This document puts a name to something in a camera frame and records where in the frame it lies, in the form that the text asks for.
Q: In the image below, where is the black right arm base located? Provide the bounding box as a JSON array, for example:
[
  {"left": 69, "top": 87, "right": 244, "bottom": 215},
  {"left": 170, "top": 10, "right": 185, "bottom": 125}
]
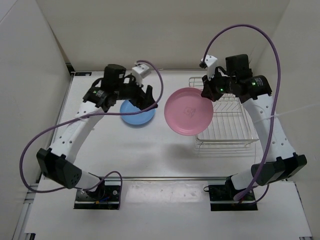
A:
[{"left": 202, "top": 183, "right": 259, "bottom": 212}]

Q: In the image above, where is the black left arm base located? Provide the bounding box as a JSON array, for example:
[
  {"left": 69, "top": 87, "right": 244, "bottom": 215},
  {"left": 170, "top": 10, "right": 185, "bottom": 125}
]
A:
[{"left": 73, "top": 180, "right": 123, "bottom": 210}]

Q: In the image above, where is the pink plastic plate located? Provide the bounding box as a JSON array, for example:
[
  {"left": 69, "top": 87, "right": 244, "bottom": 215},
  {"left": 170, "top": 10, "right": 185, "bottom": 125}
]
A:
[{"left": 164, "top": 87, "right": 214, "bottom": 136}]

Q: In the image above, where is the white zip tie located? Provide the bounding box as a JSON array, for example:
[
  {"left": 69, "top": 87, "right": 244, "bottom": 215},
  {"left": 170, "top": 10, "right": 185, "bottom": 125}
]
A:
[{"left": 254, "top": 103, "right": 320, "bottom": 124}]

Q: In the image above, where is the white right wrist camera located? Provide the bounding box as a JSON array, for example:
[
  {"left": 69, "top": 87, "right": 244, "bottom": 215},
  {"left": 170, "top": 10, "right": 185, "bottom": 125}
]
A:
[{"left": 199, "top": 54, "right": 218, "bottom": 78}]

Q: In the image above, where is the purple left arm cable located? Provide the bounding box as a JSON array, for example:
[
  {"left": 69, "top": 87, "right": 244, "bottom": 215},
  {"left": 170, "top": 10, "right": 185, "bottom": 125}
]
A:
[{"left": 19, "top": 59, "right": 165, "bottom": 210}]

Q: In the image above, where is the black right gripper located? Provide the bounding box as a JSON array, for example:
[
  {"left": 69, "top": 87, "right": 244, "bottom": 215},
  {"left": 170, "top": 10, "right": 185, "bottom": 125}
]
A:
[{"left": 201, "top": 69, "right": 236, "bottom": 102}]

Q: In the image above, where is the blue plastic plate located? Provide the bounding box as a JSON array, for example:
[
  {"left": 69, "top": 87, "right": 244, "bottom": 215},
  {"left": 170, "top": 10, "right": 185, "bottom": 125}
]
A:
[{"left": 119, "top": 100, "right": 156, "bottom": 127}]

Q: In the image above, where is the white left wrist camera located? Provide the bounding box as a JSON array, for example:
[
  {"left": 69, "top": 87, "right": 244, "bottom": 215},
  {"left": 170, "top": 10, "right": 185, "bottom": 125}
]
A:
[{"left": 131, "top": 63, "right": 151, "bottom": 87}]

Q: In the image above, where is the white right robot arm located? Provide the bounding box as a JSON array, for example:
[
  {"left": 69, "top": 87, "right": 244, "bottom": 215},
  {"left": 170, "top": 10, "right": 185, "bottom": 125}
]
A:
[{"left": 200, "top": 54, "right": 307, "bottom": 201}]

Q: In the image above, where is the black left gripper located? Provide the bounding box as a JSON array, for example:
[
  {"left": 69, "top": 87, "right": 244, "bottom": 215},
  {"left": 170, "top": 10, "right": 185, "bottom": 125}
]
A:
[{"left": 113, "top": 72, "right": 157, "bottom": 112}]

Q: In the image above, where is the black xdof label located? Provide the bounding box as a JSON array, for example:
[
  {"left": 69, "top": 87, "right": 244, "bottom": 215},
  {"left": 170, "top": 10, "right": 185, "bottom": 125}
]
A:
[{"left": 74, "top": 72, "right": 92, "bottom": 77}]

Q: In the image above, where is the metal wire dish rack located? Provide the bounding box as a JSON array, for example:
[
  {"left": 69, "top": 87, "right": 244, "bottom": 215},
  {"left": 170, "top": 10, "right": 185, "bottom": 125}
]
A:
[{"left": 194, "top": 93, "right": 259, "bottom": 151}]

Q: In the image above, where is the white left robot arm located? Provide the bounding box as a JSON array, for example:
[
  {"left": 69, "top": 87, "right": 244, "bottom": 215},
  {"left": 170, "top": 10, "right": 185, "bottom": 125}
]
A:
[{"left": 36, "top": 60, "right": 158, "bottom": 200}]

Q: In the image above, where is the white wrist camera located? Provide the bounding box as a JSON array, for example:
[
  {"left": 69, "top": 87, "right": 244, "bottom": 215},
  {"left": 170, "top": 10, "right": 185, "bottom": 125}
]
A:
[
  {"left": 199, "top": 54, "right": 218, "bottom": 78},
  {"left": 131, "top": 63, "right": 151, "bottom": 87}
]

